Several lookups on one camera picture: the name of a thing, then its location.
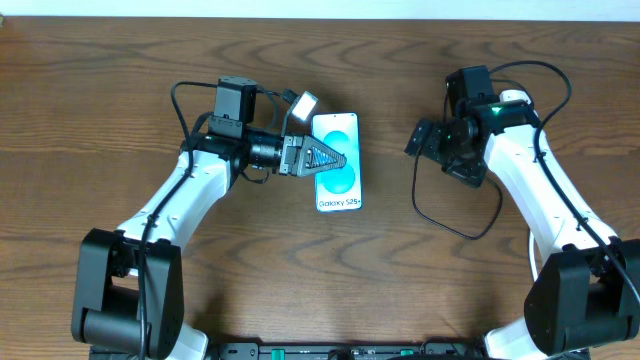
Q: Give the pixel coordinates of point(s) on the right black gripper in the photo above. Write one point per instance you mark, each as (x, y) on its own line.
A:
(420, 138)

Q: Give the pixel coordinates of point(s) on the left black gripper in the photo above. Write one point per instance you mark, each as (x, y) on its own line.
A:
(289, 156)

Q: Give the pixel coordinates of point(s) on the blue screen Galaxy smartphone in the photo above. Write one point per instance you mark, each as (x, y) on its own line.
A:
(339, 188)

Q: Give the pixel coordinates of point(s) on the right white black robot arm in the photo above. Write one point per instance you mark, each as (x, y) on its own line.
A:
(585, 290)

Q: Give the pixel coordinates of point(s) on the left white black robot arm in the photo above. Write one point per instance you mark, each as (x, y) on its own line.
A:
(129, 294)

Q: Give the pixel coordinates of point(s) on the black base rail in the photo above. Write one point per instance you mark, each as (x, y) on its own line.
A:
(432, 348)

